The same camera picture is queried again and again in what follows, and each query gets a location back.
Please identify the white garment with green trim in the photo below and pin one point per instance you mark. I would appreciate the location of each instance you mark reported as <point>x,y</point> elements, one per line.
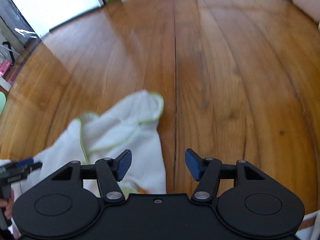
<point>112,135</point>

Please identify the grey white brown rug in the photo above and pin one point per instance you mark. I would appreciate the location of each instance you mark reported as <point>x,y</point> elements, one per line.
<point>311,220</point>

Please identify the person's left hand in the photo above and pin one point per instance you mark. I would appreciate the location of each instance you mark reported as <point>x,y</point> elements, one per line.
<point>9,207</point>

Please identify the pale green object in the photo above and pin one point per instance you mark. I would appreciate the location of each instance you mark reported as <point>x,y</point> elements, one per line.
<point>1,102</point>

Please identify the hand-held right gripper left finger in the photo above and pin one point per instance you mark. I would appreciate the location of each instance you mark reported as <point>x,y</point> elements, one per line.
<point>124,165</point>

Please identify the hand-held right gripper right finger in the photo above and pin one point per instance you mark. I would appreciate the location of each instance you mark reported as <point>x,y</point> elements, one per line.
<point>192,165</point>

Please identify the pink toy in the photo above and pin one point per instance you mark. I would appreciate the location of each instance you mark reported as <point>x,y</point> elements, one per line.
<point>5,67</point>

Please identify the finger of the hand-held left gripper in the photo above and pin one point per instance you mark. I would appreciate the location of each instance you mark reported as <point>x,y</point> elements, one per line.
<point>23,161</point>
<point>33,166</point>

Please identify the white door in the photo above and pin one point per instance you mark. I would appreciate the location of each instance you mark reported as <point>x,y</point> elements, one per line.
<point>50,2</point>

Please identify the plastic covered dark rack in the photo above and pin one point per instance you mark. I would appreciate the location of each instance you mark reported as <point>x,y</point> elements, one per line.
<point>15,22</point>

